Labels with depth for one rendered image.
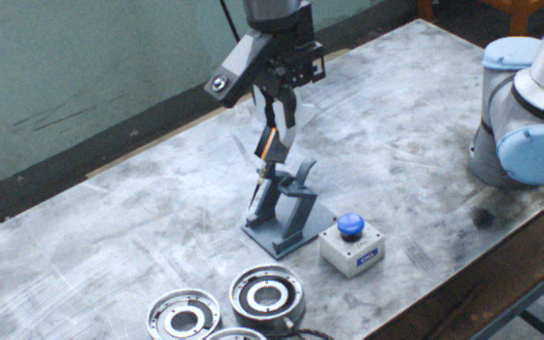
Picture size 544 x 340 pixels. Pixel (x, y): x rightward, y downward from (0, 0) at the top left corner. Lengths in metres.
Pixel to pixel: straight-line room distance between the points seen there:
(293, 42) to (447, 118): 0.48
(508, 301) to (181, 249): 0.61
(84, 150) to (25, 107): 0.30
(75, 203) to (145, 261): 0.22
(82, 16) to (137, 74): 0.33
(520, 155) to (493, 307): 0.43
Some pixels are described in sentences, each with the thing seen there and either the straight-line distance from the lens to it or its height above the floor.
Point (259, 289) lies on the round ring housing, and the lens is 1.11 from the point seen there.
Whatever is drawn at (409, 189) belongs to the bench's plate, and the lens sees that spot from 1.29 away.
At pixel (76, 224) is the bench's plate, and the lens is 1.34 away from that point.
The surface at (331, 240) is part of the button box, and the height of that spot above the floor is 0.84.
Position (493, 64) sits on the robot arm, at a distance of 1.20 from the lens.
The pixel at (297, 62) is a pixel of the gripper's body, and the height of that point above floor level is 1.11.
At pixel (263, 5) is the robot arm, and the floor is 1.20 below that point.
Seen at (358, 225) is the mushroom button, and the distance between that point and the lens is 1.12.
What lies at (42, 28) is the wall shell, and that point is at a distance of 2.56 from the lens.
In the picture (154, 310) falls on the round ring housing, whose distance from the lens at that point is 1.11.
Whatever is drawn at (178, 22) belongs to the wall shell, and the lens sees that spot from 2.78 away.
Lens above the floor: 1.64
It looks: 38 degrees down
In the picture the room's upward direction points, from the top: 8 degrees counter-clockwise
